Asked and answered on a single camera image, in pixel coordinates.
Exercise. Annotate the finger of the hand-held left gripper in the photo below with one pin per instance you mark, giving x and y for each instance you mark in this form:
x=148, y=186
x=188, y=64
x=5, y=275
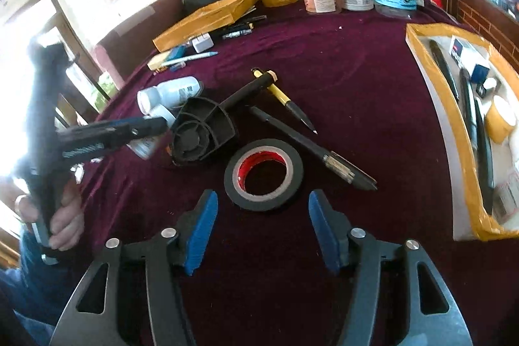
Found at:
x=121, y=124
x=152, y=128

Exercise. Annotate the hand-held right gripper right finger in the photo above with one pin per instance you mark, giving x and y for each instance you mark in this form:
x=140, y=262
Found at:
x=324, y=232

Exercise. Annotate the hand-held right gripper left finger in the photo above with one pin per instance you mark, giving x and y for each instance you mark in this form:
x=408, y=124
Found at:
x=200, y=232

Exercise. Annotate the small white bottle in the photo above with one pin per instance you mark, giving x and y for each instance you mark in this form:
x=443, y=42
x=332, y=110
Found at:
x=162, y=113

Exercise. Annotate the black tape roll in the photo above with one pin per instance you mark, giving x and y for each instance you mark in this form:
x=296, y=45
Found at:
x=235, y=188

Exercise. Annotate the black marker with beige caps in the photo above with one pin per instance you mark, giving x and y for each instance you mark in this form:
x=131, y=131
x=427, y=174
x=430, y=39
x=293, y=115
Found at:
x=249, y=90

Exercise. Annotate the yellow-taped cardboard tray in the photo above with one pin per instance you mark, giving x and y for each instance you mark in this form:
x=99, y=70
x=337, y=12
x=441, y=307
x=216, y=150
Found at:
x=452, y=184

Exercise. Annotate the yellow and black pen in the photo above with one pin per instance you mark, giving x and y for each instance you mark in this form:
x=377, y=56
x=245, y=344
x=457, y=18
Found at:
x=288, y=100

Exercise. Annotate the white box with red print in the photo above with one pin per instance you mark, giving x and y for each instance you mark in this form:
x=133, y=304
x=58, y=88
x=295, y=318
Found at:
x=505, y=200

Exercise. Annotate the person's left hand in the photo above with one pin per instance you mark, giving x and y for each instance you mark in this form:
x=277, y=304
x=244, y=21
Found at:
x=67, y=216

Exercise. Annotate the small clear bottle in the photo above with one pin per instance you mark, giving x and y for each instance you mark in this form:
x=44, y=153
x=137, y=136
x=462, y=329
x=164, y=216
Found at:
x=142, y=148

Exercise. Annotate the white labelled bottle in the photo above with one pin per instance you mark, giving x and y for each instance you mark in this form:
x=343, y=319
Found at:
x=168, y=90

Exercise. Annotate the black fan-shaped plastic part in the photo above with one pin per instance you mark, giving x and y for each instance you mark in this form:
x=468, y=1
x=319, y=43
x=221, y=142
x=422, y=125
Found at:
x=202, y=139

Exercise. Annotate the cream eraser block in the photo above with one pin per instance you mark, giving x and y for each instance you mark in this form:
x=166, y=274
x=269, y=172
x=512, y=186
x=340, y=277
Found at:
x=157, y=61

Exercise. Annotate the white pen with blue tip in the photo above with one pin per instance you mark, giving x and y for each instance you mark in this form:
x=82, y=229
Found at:
x=194, y=56

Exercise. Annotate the maroon padded chair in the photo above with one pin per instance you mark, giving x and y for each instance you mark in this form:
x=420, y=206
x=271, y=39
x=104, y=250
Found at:
x=133, y=34

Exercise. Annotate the black multicolour pen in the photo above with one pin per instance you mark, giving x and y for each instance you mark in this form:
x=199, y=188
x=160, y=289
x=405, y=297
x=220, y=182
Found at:
x=300, y=143

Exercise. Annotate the white charger plug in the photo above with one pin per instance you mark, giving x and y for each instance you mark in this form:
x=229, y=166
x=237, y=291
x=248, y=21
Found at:
x=202, y=43

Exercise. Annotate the long yellow-taped cardboard box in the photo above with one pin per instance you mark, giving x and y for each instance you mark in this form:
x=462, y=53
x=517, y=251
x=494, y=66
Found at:
x=202, y=17

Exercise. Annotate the grey blue marker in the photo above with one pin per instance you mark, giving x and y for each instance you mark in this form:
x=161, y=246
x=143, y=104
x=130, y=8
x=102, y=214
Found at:
x=237, y=34

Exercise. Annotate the black pen with gold band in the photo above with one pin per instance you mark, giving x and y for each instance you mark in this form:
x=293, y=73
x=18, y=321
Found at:
x=237, y=28

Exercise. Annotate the maroon velvet tablecloth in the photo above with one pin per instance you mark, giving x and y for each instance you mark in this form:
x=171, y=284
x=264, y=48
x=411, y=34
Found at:
x=344, y=86

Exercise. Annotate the short black marker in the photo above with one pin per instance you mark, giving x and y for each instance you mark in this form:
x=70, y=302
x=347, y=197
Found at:
x=255, y=19

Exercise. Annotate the person's blue jeans leg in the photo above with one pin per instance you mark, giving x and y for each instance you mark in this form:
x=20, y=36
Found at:
x=32, y=289

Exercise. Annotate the cream tape roll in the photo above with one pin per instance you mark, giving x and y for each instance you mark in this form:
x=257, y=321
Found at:
x=499, y=119

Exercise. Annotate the small white black item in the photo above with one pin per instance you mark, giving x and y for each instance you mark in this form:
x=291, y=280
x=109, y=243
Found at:
x=488, y=85

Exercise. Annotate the small blue box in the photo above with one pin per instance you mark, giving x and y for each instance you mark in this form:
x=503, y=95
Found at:
x=480, y=72

